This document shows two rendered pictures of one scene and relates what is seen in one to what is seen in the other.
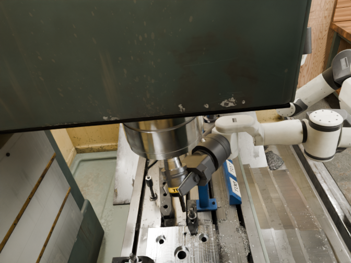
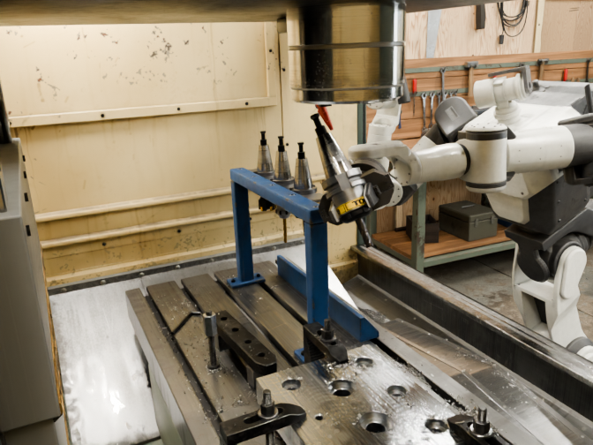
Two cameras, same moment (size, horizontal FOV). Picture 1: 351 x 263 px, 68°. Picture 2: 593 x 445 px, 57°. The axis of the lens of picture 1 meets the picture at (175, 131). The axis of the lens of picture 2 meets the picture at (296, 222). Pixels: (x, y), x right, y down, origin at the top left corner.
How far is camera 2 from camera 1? 0.59 m
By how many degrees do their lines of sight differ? 33
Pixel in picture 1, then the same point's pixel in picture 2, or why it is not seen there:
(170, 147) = (389, 77)
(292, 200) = (431, 347)
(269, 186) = not seen: hidden behind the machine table
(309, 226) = (477, 366)
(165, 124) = (389, 34)
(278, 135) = (437, 161)
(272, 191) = not seen: hidden behind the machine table
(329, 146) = (501, 163)
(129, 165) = (96, 373)
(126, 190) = (103, 424)
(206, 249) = (379, 372)
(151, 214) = (228, 389)
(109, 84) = not seen: outside the picture
